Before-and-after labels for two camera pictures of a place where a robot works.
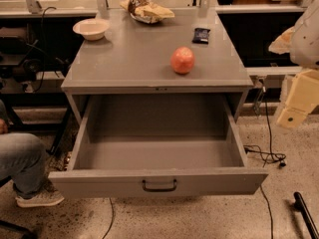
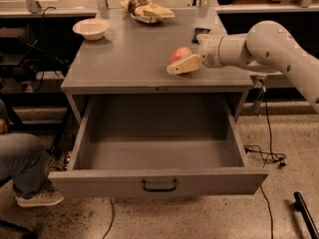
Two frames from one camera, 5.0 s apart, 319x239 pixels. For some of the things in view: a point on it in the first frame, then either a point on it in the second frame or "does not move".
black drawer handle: [151, 189] does not move
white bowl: [93, 29] does not move
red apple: [182, 60] does not move
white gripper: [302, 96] -> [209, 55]
